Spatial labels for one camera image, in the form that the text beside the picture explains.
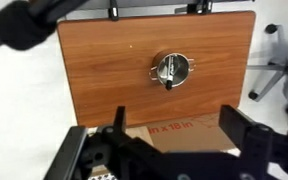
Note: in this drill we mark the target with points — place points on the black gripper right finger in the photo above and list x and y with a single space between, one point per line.
237 125

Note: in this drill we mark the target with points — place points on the small stainless steel pot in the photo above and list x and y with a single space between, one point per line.
179 68

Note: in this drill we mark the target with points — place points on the large brown cardboard box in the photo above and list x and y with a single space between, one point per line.
190 136

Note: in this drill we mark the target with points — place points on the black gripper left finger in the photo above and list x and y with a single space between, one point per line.
120 120

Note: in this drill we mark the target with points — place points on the black dry erase marker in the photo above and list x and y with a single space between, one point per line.
169 75

